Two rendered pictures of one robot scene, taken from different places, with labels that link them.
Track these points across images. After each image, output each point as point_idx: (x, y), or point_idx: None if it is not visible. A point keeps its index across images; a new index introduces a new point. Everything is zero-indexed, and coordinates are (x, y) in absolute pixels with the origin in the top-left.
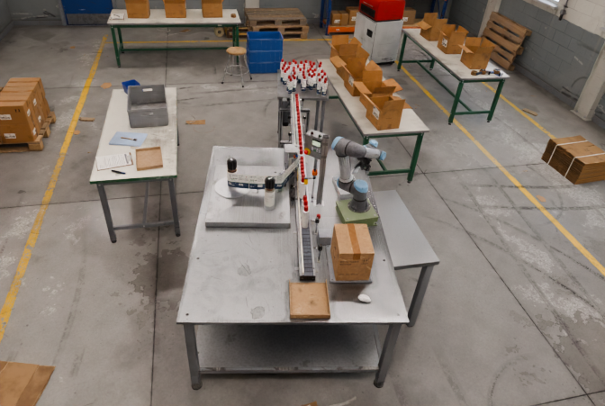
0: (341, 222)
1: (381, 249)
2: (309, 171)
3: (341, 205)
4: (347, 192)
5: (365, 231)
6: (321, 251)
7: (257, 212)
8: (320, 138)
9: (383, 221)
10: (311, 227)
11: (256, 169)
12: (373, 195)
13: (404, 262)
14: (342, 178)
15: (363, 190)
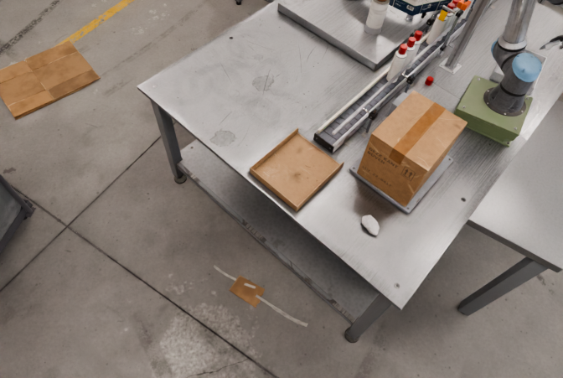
0: (455, 109)
1: (476, 183)
2: (483, 20)
3: (477, 85)
4: None
5: (451, 132)
6: None
7: (351, 27)
8: None
9: (528, 148)
10: (391, 81)
11: None
12: (550, 105)
13: (494, 225)
14: (503, 38)
15: (523, 75)
